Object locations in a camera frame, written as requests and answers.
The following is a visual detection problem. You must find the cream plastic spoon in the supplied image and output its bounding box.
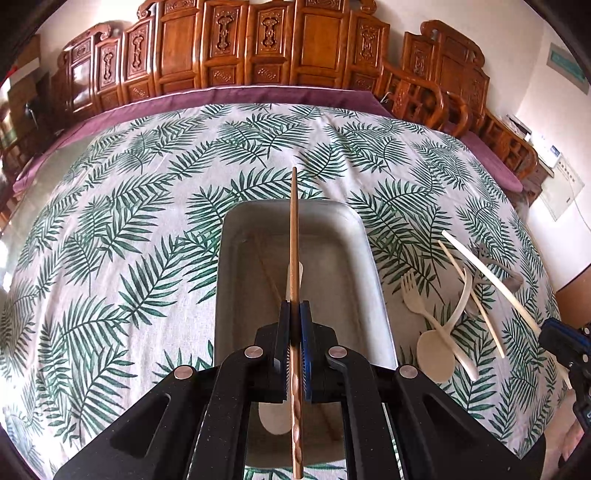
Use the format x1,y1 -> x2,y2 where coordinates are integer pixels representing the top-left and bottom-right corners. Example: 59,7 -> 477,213
259,259 -> 291,436
417,269 -> 473,383

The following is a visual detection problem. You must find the wooden side table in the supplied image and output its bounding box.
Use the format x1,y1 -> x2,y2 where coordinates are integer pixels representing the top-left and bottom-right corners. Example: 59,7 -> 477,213
503,114 -> 554,205

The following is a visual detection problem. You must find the carved wooden long sofa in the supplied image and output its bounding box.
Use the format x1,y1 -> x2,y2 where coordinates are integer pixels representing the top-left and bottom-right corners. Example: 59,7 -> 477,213
50,0 -> 472,139

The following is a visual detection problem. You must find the grey metal rectangular tray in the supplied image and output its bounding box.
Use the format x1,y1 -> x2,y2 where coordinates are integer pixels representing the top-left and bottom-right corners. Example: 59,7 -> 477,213
214,200 -> 398,468

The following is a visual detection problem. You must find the grey wall electrical panel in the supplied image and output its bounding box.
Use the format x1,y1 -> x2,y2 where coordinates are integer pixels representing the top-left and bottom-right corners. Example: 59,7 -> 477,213
546,43 -> 590,94

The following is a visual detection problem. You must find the purple sofa cushion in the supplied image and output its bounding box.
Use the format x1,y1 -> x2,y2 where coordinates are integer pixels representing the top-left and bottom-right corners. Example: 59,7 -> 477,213
12,85 -> 392,196

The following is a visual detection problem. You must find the purple armchair cushion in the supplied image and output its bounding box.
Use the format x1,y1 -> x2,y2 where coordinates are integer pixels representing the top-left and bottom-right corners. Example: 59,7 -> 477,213
460,131 -> 523,193

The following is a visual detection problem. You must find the white wall distribution box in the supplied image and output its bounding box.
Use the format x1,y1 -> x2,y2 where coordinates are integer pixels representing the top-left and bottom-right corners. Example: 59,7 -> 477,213
541,155 -> 585,221

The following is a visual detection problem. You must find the person's right hand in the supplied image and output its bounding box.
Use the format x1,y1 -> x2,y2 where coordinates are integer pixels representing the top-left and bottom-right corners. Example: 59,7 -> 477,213
558,420 -> 585,468

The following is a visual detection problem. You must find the carved wooden armchair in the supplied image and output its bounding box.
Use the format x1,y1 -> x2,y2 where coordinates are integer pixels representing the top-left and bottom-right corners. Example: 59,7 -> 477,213
402,20 -> 538,180

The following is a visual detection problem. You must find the cream plastic fork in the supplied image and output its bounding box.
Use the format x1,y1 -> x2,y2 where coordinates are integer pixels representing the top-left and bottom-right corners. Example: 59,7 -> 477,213
401,271 -> 479,380

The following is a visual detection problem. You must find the light bamboo chopstick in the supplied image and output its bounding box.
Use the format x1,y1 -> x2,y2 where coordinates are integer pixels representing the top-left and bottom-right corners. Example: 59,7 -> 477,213
440,229 -> 574,388
439,241 -> 506,359

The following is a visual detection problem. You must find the green leaf pattern tablecloth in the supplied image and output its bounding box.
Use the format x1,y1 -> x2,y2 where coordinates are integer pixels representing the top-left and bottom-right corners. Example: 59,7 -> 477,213
1,103 -> 566,479

